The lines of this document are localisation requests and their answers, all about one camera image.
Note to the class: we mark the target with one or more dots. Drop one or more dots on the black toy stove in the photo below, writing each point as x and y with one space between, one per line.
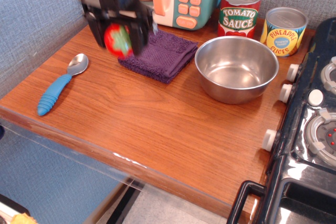
300 184

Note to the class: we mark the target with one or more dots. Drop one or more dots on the white stove knob rear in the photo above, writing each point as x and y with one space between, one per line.
292 72

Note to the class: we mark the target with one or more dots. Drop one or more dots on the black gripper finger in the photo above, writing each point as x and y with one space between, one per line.
98 27
139 33

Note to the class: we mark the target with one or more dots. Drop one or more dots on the tomato sauce can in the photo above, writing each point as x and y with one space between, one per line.
238 17

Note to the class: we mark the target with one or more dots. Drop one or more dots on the red plastic toy strawberry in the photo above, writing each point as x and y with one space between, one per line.
117 41

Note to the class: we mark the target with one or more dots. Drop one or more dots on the white stove knob middle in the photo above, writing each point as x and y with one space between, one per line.
285 92

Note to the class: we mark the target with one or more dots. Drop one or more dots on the folded purple cloth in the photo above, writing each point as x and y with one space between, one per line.
163 58

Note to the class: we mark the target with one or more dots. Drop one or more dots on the pineapple slices can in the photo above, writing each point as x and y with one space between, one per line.
283 30

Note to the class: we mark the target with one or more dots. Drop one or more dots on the blue handled metal spoon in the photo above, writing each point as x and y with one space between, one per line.
76 66

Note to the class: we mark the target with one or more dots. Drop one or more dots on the silver metal pot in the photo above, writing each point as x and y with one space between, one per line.
235 70

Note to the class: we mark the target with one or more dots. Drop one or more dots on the white stove knob front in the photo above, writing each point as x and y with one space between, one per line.
269 139

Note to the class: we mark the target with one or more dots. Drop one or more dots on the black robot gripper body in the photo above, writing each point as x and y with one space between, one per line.
119 11

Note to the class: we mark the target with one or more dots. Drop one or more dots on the white stove knob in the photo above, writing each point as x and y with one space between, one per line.
269 139
292 72
285 92

